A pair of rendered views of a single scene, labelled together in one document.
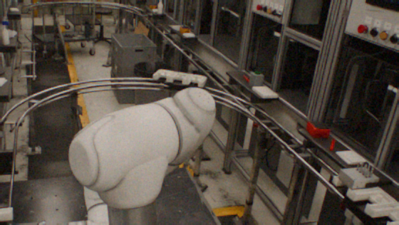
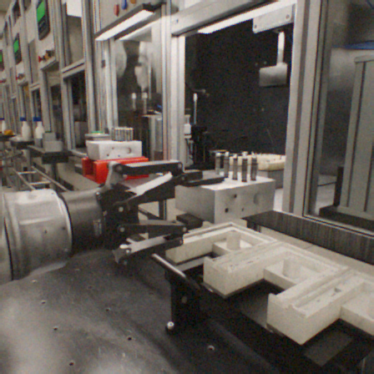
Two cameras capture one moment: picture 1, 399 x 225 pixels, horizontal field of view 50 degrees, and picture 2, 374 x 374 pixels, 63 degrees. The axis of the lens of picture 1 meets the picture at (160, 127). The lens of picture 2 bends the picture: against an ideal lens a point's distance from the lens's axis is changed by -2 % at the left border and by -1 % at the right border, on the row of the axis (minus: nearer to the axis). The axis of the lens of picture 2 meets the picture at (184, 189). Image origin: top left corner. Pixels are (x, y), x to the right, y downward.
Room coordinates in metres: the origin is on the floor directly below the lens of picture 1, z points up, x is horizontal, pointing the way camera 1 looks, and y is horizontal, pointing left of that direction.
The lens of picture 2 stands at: (1.36, 0.28, 1.08)
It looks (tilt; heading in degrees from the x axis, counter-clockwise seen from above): 13 degrees down; 161
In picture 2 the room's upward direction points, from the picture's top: straight up
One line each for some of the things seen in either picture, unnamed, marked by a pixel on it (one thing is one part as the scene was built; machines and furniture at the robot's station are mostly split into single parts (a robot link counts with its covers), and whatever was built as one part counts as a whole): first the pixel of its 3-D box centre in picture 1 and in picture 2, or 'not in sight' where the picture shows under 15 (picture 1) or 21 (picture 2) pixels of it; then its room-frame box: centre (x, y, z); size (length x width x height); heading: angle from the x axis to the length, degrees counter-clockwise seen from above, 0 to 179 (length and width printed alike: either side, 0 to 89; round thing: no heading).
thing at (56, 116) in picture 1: (53, 72); not in sight; (5.34, 1.47, 0.01); 5.85 x 0.59 x 0.01; 17
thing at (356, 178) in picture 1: (359, 174); not in sight; (1.60, -0.87, 0.92); 0.13 x 0.10 x 0.09; 107
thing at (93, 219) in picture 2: not in sight; (101, 218); (1.00, 0.30, 0.96); 0.09 x 0.07 x 0.08; 107
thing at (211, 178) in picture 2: not in sight; (200, 179); (0.95, 0.45, 0.99); 0.07 x 0.03 x 0.01; 107
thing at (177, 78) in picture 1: (179, 81); not in sight; (2.90, -0.11, 0.84); 0.37 x 0.14 x 0.10; 75
